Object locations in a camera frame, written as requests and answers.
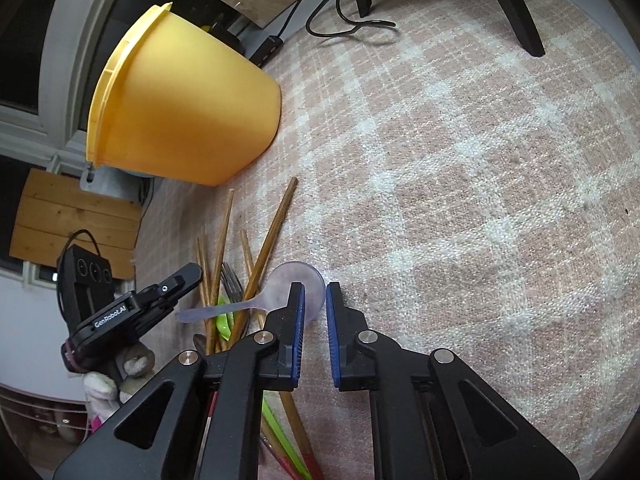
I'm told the translucent purple plastic spoon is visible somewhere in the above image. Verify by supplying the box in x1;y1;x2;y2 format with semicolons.
175;261;326;324

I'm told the pink checkered tablecloth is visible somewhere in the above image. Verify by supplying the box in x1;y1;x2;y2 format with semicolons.
134;0;639;479

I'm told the black power cable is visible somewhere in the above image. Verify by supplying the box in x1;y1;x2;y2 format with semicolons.
271;0;399;42

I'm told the long brown wooden chopstick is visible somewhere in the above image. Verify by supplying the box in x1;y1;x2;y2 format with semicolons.
229;177;298;347

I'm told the short wooden chopstick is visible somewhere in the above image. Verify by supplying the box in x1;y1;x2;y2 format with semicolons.
240;229;266;330

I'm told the red handled utensil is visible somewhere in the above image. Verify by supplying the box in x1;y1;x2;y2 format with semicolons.
260;392;324;479

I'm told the green plastic spoon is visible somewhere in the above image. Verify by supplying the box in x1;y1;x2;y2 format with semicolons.
215;313;311;479

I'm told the thin wooden chopstick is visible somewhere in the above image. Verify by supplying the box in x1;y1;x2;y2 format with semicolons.
194;237;209;307

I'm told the metal fork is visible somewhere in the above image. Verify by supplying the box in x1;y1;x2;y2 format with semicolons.
221;261;244;304

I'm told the plush toy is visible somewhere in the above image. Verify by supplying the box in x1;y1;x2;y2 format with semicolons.
82;342;155;431

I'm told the black camera box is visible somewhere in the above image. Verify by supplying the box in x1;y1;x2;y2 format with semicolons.
58;244;115;333

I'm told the yellow plastic container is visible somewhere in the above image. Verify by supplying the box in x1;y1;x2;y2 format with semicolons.
86;4;282;186

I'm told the pine wood board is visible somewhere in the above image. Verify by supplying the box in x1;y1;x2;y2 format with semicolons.
10;168;142;280

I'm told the white window frame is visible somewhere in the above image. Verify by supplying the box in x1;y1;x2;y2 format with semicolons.
1;0;115;174

